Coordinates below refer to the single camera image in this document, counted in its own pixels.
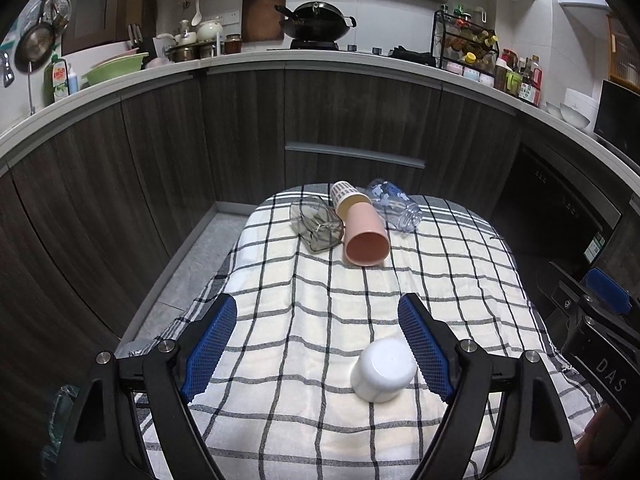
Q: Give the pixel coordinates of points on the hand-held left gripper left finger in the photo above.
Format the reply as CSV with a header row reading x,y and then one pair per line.
x,y
210,347

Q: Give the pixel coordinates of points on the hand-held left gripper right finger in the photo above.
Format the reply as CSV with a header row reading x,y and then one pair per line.
x,y
425,350

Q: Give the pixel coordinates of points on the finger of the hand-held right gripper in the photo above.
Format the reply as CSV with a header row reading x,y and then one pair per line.
x,y
607,294

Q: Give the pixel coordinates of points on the white cup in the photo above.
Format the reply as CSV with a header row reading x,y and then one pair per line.
x,y
382,370

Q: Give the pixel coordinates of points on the pink cup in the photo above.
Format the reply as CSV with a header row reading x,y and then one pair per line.
x,y
365,237

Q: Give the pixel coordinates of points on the clear glass cup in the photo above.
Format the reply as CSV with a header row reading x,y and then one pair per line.
x,y
315,227

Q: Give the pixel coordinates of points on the cream ribbed cup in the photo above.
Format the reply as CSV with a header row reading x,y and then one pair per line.
x,y
345,197

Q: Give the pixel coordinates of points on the person's right hand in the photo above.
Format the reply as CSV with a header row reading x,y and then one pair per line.
x,y
597,430

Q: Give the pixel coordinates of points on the black dishwasher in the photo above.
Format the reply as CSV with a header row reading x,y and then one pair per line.
x,y
560,200

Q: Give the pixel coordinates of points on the black-and-white checked cloth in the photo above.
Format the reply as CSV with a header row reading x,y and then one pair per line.
x,y
310,300

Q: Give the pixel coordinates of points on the clear plastic bottle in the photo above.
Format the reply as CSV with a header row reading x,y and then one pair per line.
x,y
395,205

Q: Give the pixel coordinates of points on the black microwave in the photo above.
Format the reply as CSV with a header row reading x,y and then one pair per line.
x,y
619,115

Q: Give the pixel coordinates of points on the red-capped sauce bottle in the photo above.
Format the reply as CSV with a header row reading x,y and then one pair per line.
x,y
534,80

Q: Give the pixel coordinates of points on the green basin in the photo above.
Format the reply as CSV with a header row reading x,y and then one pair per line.
x,y
117,70

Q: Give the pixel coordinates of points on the black cloth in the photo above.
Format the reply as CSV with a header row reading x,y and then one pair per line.
x,y
411,55

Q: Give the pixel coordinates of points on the metal pot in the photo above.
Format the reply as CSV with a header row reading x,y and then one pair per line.
x,y
192,52

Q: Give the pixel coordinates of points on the white and blue bottle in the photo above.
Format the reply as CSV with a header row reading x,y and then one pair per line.
x,y
73,81

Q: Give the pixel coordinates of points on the brown jar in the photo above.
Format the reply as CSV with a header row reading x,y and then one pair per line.
x,y
233,44

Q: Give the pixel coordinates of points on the green dish soap bottle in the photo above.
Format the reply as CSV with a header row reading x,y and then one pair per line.
x,y
59,80

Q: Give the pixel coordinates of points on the white teapot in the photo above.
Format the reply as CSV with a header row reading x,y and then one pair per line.
x,y
210,30

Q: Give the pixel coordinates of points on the knife block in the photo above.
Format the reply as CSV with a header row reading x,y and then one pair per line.
x,y
135,37

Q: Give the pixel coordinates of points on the gas stove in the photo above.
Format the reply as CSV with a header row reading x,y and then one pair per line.
x,y
320,46

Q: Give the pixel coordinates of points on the white ladle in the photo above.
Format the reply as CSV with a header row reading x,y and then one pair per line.
x,y
196,14

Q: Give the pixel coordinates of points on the brown cutting board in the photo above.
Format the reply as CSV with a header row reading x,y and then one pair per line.
x,y
264,12

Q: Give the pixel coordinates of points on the black wok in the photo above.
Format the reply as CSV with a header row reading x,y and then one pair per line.
x,y
317,22

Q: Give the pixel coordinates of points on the hanging frying pan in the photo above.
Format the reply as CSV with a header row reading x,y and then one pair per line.
x,y
35,45

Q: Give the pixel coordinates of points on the hanging metal strainer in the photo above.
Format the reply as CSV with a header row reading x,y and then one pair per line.
x,y
56,10

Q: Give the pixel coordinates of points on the wooden lattice frame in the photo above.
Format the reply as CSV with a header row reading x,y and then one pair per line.
x,y
624,50

